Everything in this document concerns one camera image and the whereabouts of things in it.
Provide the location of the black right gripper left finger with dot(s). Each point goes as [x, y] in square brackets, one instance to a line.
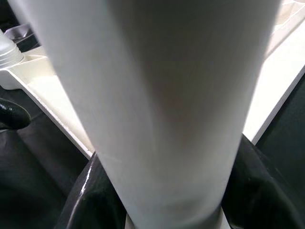
[95, 198]

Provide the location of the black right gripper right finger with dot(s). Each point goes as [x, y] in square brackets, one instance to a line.
[267, 190]

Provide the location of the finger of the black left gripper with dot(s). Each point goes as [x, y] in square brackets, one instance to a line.
[12, 114]

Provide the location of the white plastic table top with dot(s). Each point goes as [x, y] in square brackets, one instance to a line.
[40, 78]

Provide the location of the white plastic table leg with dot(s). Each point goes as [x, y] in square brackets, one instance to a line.
[155, 95]
[8, 55]

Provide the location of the black table cloth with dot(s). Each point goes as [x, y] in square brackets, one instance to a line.
[35, 167]

